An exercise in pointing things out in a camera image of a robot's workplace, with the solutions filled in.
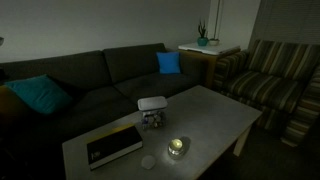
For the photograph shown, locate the round grey coaster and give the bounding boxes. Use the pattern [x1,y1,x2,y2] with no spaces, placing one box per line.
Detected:
[140,154,157,170]

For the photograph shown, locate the striped armchair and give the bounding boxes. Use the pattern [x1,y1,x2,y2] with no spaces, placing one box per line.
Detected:
[213,39,320,148]

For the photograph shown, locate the blue cushion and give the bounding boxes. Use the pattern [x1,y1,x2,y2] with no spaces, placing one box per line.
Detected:
[155,50,182,75]

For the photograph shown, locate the window blinds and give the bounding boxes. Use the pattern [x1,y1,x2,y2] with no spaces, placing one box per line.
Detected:
[248,0,320,46]

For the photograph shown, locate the wooden side table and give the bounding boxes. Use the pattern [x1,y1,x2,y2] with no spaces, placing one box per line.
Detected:
[178,46,242,89]

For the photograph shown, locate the dark grey sofa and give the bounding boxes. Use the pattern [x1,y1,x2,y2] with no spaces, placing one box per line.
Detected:
[0,42,208,180]

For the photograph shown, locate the transparent container with contents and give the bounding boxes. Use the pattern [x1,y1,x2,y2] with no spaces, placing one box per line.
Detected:
[140,108,167,131]

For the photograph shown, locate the plant in teal pot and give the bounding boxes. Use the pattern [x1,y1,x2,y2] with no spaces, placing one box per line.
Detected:
[196,19,210,47]

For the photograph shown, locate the glass candle jar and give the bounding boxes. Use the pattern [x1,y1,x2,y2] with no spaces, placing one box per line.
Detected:
[167,137,186,159]

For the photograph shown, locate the small white pot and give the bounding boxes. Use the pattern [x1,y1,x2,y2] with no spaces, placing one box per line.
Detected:
[208,38,221,47]

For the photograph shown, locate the teal cushion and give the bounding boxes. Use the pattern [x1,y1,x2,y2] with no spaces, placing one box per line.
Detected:
[3,73,74,116]

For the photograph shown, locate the white table leg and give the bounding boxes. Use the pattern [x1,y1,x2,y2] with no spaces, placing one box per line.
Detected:
[233,125,252,158]

